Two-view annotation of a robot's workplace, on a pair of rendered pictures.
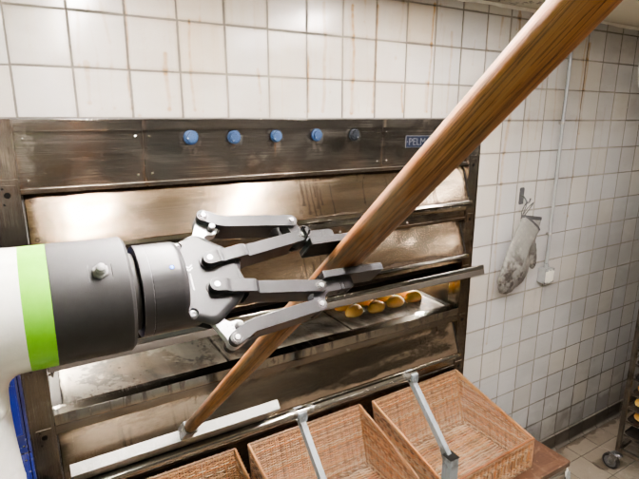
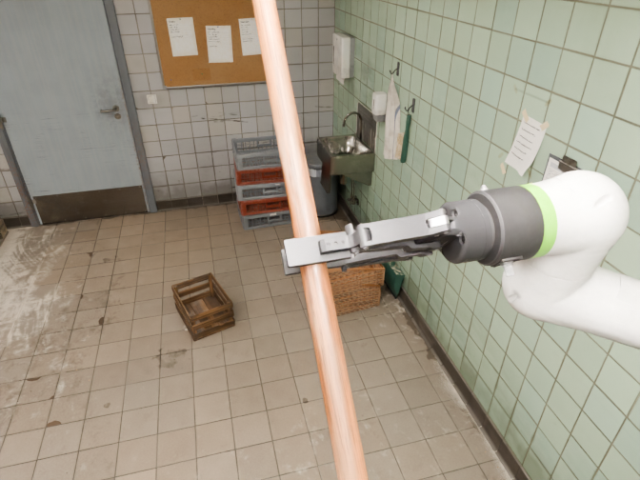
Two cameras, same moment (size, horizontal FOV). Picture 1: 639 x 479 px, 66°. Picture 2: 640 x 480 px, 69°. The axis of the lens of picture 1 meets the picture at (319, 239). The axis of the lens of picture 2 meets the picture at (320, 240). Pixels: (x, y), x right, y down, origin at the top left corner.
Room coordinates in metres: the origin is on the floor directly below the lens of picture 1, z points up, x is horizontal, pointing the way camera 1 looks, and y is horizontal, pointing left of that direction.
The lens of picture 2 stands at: (0.89, 0.10, 2.25)
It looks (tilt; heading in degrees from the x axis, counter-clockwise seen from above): 32 degrees down; 196
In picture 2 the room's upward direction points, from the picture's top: straight up
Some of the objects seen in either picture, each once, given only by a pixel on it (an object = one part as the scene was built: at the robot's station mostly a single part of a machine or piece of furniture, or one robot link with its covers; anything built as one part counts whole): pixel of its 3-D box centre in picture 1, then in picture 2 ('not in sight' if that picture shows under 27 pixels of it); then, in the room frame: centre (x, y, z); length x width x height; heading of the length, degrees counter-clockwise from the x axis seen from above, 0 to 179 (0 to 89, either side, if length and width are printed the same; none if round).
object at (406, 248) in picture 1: (299, 265); not in sight; (1.84, 0.08, 1.54); 1.79 x 0.11 x 0.19; 121
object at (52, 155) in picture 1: (295, 147); not in sight; (1.87, 0.09, 1.99); 1.80 x 0.08 x 0.21; 121
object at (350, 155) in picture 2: not in sight; (344, 164); (-2.64, -0.70, 0.71); 0.47 x 0.36 x 0.91; 31
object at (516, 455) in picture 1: (451, 433); not in sight; (1.93, -0.59, 0.72); 0.56 x 0.49 x 0.28; 122
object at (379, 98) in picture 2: not in sight; (379, 107); (-2.40, -0.40, 1.28); 0.09 x 0.09 x 0.20; 31
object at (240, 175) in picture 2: not in sight; (267, 167); (-2.81, -1.46, 0.53); 0.60 x 0.40 x 0.16; 117
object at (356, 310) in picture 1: (355, 287); not in sight; (2.52, -0.20, 1.21); 0.61 x 0.48 x 0.06; 31
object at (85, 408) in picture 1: (298, 351); not in sight; (1.86, 0.09, 1.16); 1.80 x 0.06 x 0.04; 121
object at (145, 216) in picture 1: (299, 200); not in sight; (1.84, 0.08, 1.80); 1.79 x 0.11 x 0.19; 121
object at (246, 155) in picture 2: not in sight; (267, 150); (-2.81, -1.45, 0.68); 0.60 x 0.40 x 0.16; 121
